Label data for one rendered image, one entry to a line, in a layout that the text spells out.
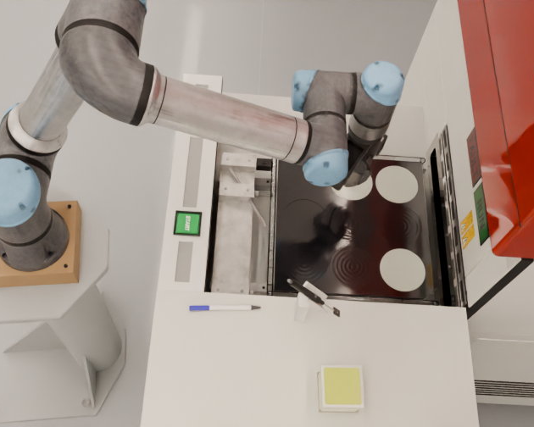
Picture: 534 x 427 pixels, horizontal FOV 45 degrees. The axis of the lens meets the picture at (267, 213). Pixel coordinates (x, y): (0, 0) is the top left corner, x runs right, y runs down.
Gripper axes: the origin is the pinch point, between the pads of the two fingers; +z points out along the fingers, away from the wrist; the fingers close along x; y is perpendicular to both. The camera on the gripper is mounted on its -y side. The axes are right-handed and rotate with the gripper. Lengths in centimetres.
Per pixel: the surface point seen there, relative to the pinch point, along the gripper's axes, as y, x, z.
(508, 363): 3, -56, 37
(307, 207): -6.3, 4.6, 6.7
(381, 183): 9.5, -5.8, 6.7
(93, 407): -64, 37, 94
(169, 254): -35.5, 20.2, 0.4
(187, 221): -27.5, 21.8, 0.0
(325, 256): -13.9, -5.2, 6.6
